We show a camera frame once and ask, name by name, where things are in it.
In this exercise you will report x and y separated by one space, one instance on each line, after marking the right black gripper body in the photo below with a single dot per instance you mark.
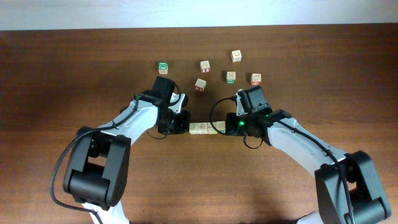
237 124

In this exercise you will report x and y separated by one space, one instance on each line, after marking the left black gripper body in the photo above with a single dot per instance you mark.
174 122

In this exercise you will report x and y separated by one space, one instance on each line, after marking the green N block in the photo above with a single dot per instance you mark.
193 128

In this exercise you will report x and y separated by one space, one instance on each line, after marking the red snail block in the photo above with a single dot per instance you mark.
256 79

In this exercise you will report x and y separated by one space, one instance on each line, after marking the red shell picture block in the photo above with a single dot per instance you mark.
203 128

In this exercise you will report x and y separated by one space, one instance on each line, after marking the green eight block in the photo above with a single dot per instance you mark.
221 126

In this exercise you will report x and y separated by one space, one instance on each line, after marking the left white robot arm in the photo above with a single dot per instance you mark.
96 175

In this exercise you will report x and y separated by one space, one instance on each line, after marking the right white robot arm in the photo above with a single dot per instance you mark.
348 186

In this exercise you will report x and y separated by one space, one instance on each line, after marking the red X number block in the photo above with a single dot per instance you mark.
200 85

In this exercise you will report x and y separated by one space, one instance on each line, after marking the green butterfly block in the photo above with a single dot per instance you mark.
231 77

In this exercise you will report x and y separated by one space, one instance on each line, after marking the green R block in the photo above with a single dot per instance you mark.
163 67

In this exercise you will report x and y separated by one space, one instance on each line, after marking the red six block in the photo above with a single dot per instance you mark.
205 66

